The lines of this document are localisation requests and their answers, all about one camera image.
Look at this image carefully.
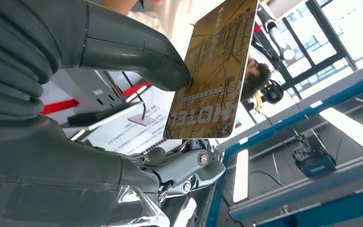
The person in background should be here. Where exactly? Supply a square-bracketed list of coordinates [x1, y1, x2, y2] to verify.
[240, 57, 282, 103]

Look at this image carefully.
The red floor strip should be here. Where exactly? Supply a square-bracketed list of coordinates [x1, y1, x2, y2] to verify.
[40, 81, 152, 115]

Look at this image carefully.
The white poster with text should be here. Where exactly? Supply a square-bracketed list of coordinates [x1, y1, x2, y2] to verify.
[84, 87, 182, 156]

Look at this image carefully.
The grey kiosk stand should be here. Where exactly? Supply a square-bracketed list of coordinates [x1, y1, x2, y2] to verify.
[40, 68, 141, 126]

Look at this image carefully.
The white ceiling light panel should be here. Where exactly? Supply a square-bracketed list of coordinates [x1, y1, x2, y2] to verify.
[319, 107, 363, 152]
[232, 148, 250, 204]

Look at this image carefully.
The black round device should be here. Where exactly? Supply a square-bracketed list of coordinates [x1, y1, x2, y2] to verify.
[259, 79, 285, 105]

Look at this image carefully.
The black stanchion post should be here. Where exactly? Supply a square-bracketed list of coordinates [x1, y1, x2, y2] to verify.
[121, 71, 156, 127]

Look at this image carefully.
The blue gantry frame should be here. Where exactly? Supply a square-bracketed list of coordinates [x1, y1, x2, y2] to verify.
[205, 70, 363, 227]

